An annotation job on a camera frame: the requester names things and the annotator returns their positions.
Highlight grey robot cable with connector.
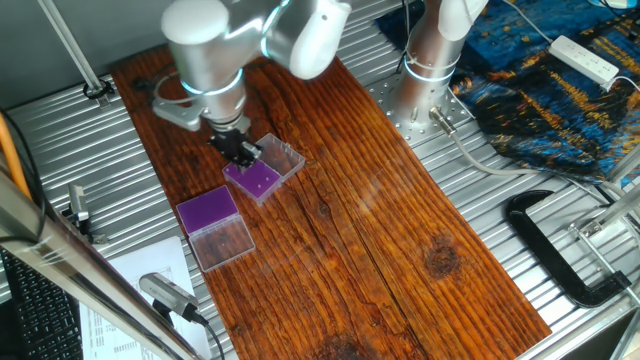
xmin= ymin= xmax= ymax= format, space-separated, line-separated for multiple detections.
xmin=428 ymin=105 xmax=621 ymax=201

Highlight blue patterned cloth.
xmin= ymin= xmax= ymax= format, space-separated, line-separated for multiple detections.
xmin=374 ymin=0 xmax=640 ymax=187

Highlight white power strip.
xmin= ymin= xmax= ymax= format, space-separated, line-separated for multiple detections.
xmin=548 ymin=34 xmax=621 ymax=87

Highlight orange tube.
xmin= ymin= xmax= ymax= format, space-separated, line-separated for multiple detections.
xmin=0 ymin=112 xmax=32 ymax=201

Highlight black clamp tool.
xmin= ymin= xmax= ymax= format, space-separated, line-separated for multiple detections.
xmin=66 ymin=182 xmax=110 ymax=246

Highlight black c-clamp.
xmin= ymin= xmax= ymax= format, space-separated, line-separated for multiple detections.
xmin=505 ymin=188 xmax=633 ymax=310

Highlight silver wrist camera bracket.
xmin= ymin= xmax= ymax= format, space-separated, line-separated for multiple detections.
xmin=151 ymin=96 xmax=207 ymax=133

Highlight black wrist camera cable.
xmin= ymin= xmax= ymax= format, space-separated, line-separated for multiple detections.
xmin=132 ymin=69 xmax=201 ymax=106

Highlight black cable ring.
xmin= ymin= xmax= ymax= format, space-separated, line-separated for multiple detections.
xmin=81 ymin=76 xmax=117 ymax=101

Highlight white power cable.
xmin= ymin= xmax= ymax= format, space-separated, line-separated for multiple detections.
xmin=501 ymin=0 xmax=554 ymax=45

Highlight purple pipette tip box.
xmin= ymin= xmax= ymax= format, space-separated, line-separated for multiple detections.
xmin=175 ymin=184 xmax=257 ymax=274
xmin=222 ymin=132 xmax=307 ymax=207

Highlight white printed paper sheets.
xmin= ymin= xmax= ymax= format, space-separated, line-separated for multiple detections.
xmin=78 ymin=235 xmax=214 ymax=360

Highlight thin black cable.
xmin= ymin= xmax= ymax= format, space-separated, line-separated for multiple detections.
xmin=0 ymin=106 xmax=47 ymax=246

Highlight aluminium frame profile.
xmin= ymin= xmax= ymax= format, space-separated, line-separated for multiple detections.
xmin=579 ymin=185 xmax=640 ymax=239
xmin=606 ymin=144 xmax=640 ymax=185

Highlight shiny metal frame bar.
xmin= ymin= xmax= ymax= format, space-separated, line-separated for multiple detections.
xmin=0 ymin=159 xmax=206 ymax=360

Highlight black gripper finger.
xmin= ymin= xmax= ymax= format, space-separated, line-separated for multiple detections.
xmin=227 ymin=149 xmax=249 ymax=174
xmin=241 ymin=139 xmax=265 ymax=170

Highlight silver perforated base plate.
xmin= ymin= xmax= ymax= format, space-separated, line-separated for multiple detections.
xmin=366 ymin=73 xmax=475 ymax=148

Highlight thin metal rod with foot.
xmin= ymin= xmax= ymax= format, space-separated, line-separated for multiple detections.
xmin=36 ymin=0 xmax=114 ymax=110

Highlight black keyboard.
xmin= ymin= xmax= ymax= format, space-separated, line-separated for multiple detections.
xmin=0 ymin=248 xmax=85 ymax=360

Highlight brown wooden board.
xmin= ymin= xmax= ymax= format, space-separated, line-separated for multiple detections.
xmin=109 ymin=44 xmax=553 ymax=360

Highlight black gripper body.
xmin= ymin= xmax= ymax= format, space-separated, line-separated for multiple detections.
xmin=208 ymin=127 xmax=255 ymax=158

